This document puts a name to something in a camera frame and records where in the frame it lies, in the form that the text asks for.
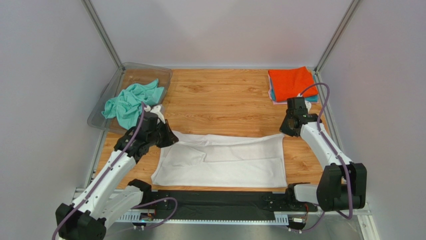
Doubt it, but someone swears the white t shirt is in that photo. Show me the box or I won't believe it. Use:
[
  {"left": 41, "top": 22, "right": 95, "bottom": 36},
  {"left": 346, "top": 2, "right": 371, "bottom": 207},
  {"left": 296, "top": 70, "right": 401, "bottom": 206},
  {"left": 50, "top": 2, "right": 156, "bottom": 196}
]
[{"left": 151, "top": 131, "right": 288, "bottom": 188}]

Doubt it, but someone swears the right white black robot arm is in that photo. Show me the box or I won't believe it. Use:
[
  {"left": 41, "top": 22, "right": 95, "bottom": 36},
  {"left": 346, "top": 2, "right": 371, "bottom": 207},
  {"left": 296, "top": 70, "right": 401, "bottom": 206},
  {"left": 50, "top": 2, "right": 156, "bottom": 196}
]
[{"left": 279, "top": 96, "right": 368, "bottom": 219}]

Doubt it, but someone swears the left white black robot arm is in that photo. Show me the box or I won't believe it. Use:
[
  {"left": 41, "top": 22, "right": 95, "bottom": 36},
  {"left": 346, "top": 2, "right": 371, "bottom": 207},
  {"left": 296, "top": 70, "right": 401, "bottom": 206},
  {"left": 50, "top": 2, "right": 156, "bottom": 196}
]
[{"left": 51, "top": 109, "right": 179, "bottom": 240}]

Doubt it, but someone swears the folded teal t shirt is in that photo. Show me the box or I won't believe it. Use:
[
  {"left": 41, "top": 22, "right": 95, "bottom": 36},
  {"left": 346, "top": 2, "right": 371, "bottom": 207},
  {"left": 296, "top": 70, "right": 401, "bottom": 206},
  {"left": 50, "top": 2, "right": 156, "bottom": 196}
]
[{"left": 269, "top": 73, "right": 319, "bottom": 103}]

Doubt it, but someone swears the folded orange t shirt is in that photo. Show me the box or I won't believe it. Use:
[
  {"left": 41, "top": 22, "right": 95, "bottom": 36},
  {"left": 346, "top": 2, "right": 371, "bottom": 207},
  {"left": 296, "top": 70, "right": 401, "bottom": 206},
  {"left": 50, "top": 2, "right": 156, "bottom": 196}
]
[{"left": 267, "top": 66, "right": 315, "bottom": 104}]

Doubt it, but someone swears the mint green t shirt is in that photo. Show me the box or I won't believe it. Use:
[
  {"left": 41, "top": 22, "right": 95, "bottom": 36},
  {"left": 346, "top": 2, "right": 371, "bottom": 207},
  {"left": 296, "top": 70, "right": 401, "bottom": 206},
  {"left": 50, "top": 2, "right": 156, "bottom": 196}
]
[{"left": 101, "top": 79, "right": 166, "bottom": 130}]

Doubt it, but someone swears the clear plastic bin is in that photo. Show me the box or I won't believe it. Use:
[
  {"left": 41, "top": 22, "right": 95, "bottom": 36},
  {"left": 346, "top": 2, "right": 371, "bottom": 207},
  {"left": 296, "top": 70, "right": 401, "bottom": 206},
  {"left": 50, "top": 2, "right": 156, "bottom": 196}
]
[{"left": 87, "top": 62, "right": 173, "bottom": 134}]

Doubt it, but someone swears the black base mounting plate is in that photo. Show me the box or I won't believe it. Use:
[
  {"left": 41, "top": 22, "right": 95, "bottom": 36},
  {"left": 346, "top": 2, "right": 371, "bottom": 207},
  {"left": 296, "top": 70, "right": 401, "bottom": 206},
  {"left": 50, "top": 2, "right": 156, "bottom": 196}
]
[{"left": 143, "top": 190, "right": 318, "bottom": 221}]

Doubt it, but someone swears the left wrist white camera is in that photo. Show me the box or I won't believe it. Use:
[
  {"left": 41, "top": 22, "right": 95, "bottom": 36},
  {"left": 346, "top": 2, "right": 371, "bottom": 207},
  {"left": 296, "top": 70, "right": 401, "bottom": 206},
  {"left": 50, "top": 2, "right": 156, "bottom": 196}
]
[{"left": 143, "top": 104, "right": 166, "bottom": 124}]

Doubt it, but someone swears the right aluminium corner post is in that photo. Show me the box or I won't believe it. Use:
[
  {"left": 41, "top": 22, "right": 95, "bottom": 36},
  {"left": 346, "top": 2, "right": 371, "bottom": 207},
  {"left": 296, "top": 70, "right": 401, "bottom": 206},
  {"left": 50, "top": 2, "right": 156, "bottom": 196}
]
[{"left": 314, "top": 0, "right": 363, "bottom": 75}]

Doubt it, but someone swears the aluminium corner post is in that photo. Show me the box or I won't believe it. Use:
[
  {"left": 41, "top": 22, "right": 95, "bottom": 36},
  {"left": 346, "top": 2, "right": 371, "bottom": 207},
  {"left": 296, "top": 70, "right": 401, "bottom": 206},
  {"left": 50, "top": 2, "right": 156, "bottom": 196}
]
[
  {"left": 314, "top": 0, "right": 363, "bottom": 75},
  {"left": 81, "top": 0, "right": 122, "bottom": 68}
]

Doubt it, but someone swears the aluminium frame rail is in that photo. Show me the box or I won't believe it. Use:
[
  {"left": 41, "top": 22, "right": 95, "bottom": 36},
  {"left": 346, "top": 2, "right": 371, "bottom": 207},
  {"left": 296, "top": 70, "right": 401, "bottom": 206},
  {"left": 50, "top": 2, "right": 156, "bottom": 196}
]
[{"left": 58, "top": 187, "right": 380, "bottom": 240}]

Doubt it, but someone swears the left aluminium corner post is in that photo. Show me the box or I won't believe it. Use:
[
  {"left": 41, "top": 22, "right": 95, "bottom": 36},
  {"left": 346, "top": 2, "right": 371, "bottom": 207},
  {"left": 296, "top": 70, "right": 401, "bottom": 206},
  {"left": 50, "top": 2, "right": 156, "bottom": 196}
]
[{"left": 81, "top": 0, "right": 122, "bottom": 68}]

